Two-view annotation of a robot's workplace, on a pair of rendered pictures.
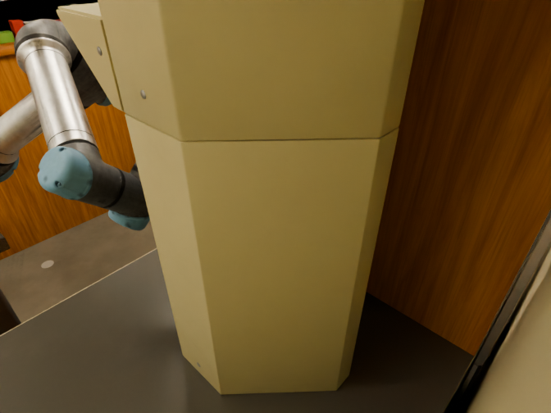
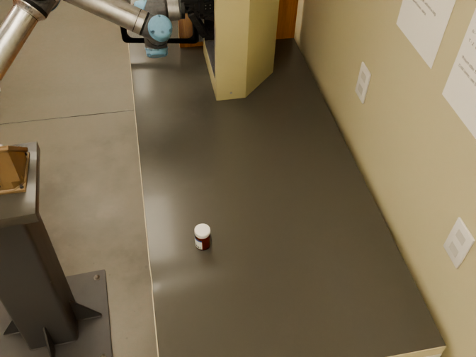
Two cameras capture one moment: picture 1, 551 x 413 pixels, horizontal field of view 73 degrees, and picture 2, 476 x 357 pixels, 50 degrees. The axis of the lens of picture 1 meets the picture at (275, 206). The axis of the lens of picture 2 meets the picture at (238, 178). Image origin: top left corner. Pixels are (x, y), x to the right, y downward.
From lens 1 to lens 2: 156 cm
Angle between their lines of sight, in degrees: 43
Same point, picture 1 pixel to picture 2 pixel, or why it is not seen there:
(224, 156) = not seen: outside the picture
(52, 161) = (159, 23)
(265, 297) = (260, 30)
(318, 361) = (269, 57)
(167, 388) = (227, 109)
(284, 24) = not seen: outside the picture
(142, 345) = (197, 110)
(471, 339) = (291, 30)
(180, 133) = not seen: outside the picture
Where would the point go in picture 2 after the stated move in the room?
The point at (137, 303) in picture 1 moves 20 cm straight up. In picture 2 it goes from (168, 104) to (164, 57)
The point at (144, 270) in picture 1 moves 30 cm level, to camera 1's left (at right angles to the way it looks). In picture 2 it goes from (146, 95) to (85, 139)
